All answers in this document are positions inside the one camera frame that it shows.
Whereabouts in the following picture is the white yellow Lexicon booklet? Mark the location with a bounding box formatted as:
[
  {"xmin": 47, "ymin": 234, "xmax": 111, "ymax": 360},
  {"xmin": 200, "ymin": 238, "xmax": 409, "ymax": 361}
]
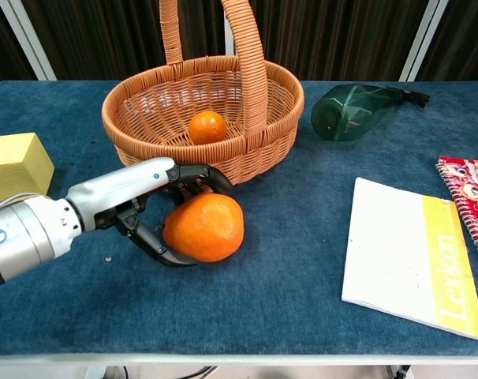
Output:
[{"xmin": 341, "ymin": 177, "xmax": 478, "ymax": 342}]

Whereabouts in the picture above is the small orange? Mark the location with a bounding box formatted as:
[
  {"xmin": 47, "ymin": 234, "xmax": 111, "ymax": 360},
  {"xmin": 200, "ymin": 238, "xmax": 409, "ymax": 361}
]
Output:
[{"xmin": 189, "ymin": 111, "xmax": 228, "ymax": 145}]

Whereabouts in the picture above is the red spiral calendar notebook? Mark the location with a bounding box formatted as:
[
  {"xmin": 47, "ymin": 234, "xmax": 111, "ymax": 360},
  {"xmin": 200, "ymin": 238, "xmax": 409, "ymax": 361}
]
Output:
[{"xmin": 435, "ymin": 156, "xmax": 478, "ymax": 269}]

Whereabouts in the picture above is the green glass spray bottle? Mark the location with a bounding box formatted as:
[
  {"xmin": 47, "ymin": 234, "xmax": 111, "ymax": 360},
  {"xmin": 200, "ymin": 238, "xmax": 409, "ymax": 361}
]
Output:
[{"xmin": 311, "ymin": 84, "xmax": 431, "ymax": 142}]

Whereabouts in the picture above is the woven wicker basket with handle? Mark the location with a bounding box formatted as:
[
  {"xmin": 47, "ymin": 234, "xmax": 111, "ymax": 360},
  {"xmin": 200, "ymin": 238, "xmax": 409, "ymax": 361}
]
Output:
[{"xmin": 101, "ymin": 0, "xmax": 305, "ymax": 186}]

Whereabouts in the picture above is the large orange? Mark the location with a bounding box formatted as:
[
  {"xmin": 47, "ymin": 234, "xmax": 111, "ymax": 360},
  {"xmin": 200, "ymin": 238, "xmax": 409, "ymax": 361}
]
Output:
[{"xmin": 162, "ymin": 193, "xmax": 245, "ymax": 264}]

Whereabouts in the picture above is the white screen post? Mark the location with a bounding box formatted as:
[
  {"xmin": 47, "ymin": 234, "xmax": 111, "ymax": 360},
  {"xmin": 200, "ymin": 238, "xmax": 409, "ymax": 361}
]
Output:
[
  {"xmin": 398, "ymin": 0, "xmax": 451, "ymax": 82},
  {"xmin": 0, "ymin": 0, "xmax": 59, "ymax": 82}
]

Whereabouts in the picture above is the yellow foam block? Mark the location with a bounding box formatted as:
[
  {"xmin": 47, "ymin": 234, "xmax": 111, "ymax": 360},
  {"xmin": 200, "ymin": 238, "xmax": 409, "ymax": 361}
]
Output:
[{"xmin": 0, "ymin": 132, "xmax": 55, "ymax": 203}]

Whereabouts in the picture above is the dark screen panel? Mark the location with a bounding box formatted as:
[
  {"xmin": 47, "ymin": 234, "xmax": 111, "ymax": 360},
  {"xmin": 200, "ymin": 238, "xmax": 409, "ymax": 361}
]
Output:
[
  {"xmin": 0, "ymin": 0, "xmax": 38, "ymax": 94},
  {"xmin": 24, "ymin": 0, "xmax": 232, "ymax": 82},
  {"xmin": 248, "ymin": 0, "xmax": 434, "ymax": 83},
  {"xmin": 416, "ymin": 0, "xmax": 478, "ymax": 83}
]

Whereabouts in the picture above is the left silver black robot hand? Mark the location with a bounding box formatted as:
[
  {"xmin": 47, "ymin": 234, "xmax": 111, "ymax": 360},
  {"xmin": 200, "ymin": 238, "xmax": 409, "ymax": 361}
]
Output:
[{"xmin": 65, "ymin": 156, "xmax": 233, "ymax": 268}]

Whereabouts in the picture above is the blue tablecloth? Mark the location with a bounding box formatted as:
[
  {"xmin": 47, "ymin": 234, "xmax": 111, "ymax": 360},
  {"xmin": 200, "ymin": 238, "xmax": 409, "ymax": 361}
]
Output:
[{"xmin": 0, "ymin": 81, "xmax": 478, "ymax": 356}]

